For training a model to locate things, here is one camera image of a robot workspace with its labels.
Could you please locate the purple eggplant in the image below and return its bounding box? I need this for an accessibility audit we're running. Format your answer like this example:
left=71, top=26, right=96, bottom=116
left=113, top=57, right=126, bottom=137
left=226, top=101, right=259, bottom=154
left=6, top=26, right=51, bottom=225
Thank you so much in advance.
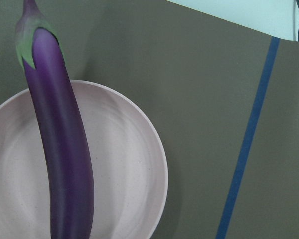
left=15, top=0, right=94, bottom=239

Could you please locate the pink plate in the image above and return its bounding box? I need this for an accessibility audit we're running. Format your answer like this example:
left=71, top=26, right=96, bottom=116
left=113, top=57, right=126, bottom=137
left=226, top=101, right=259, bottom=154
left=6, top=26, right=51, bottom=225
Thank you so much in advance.
left=0, top=80, right=168, bottom=239

